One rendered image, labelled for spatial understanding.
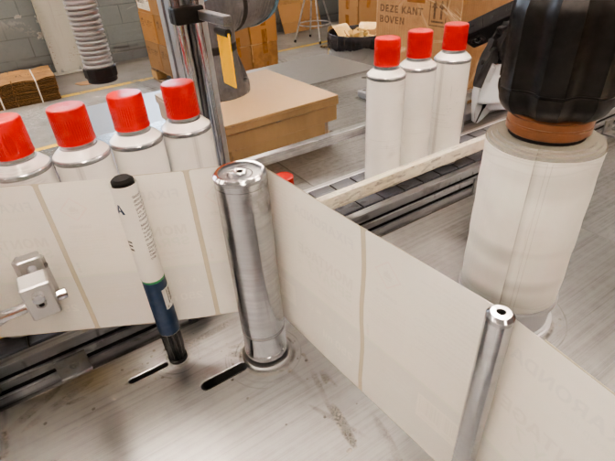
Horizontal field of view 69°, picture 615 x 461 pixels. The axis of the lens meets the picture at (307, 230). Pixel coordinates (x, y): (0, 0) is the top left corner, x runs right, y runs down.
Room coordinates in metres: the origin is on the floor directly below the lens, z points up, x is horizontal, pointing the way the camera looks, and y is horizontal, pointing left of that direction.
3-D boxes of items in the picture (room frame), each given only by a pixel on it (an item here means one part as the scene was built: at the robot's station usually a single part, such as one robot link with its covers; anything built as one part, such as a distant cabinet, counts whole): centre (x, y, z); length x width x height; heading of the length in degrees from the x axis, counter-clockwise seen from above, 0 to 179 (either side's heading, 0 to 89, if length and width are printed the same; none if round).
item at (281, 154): (0.70, -0.20, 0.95); 1.07 x 0.01 x 0.01; 121
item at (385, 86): (0.60, -0.12, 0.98); 0.05 x 0.05 x 0.20
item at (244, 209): (0.28, 0.04, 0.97); 0.05 x 0.05 x 0.19
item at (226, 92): (0.97, 0.18, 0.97); 0.15 x 0.15 x 0.10
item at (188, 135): (0.46, 0.12, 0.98); 0.05 x 0.05 x 0.20
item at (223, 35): (0.50, 0.07, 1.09); 0.03 x 0.01 x 0.06; 31
